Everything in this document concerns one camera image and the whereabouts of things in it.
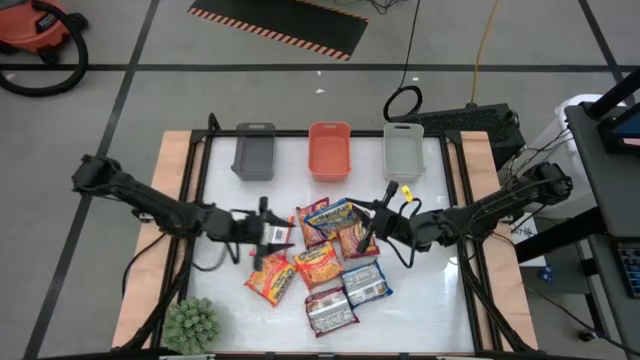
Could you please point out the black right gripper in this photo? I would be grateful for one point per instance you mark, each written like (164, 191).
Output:
(402, 227)

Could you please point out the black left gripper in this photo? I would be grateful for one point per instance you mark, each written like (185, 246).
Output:
(247, 230)

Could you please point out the blue Maruchan ramen packet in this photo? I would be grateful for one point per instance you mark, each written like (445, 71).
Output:
(332, 218)
(365, 284)

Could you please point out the roast beef Maruchan ramen packet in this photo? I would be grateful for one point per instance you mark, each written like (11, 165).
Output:
(330, 312)
(350, 246)
(311, 206)

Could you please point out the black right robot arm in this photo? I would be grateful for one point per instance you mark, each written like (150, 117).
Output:
(500, 202)

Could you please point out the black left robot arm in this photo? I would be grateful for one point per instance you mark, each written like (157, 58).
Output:
(150, 200)

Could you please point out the light grey plastic bin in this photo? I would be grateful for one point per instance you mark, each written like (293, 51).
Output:
(404, 152)

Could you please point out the orange plastic bin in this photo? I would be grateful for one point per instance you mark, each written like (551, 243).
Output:
(329, 152)

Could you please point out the dark grey plastic bin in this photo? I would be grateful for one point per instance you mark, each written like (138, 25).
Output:
(254, 152)

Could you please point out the green artificial succulent plant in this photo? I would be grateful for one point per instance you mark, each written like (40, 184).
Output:
(191, 326)

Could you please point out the wooden side board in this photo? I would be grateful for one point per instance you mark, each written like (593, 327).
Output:
(480, 155)
(167, 165)

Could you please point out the black computer case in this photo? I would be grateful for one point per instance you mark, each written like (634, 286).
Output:
(465, 125)

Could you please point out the white paper sheet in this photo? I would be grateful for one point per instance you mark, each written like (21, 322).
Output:
(527, 240)

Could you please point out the black hazard-striped floor mat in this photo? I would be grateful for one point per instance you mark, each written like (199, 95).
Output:
(285, 22)

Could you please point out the white waste bin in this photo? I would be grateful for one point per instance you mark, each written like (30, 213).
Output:
(575, 102)

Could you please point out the grey side desk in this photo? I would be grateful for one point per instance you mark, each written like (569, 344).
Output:
(605, 185)

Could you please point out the red vacuum cleaner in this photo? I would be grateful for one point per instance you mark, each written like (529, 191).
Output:
(82, 55)

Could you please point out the black monitor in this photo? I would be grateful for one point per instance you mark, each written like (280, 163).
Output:
(622, 132)

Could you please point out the black keyboard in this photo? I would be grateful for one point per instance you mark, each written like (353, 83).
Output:
(631, 267)

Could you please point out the black stand beam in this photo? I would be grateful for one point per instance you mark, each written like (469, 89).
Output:
(612, 92)

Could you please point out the orange shop vacuum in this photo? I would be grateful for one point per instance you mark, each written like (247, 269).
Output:
(30, 25)

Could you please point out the black metal table frame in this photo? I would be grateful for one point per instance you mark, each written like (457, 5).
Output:
(295, 133)

